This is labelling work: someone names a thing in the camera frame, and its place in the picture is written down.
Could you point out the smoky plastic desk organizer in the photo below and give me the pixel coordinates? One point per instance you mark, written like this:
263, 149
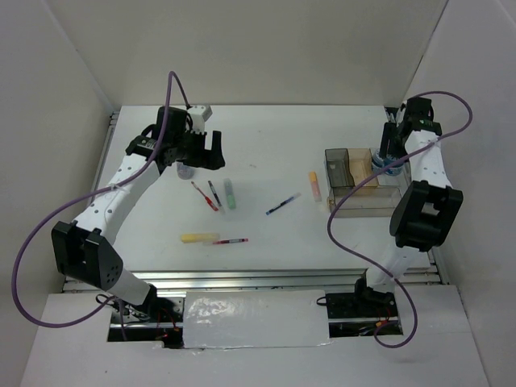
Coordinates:
353, 191

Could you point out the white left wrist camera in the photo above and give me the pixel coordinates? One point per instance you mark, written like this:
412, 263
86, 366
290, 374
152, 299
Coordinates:
199, 114

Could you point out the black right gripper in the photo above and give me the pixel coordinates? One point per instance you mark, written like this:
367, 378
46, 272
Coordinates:
388, 144

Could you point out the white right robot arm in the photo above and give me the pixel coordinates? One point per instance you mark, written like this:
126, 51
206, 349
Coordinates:
377, 284

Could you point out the red pen angled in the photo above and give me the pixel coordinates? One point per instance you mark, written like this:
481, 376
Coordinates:
206, 198

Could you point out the aluminium table edge rail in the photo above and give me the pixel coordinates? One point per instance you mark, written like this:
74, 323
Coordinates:
251, 279

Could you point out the red gel pen horizontal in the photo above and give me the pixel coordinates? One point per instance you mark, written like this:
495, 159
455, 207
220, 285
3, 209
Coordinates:
226, 241

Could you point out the yellow highlighter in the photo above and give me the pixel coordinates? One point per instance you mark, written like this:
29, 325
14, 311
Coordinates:
200, 238

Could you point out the blue gel pen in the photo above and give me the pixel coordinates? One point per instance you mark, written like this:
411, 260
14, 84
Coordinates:
283, 203

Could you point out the black red pen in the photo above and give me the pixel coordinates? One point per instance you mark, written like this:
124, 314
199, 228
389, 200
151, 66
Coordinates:
216, 196

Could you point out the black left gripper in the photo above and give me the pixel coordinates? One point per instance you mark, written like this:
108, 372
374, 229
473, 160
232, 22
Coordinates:
210, 159

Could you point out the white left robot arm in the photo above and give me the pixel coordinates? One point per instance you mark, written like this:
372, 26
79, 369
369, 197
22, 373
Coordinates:
84, 248

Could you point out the white front cover plate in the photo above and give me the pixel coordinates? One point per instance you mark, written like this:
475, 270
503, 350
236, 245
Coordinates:
255, 319

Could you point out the green highlighter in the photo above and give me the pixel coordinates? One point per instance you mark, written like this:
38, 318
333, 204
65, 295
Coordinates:
229, 192

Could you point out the right side aluminium rail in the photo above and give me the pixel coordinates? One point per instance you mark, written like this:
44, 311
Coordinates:
423, 217

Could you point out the orange pink highlighter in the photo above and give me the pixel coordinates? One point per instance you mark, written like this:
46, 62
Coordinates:
315, 186

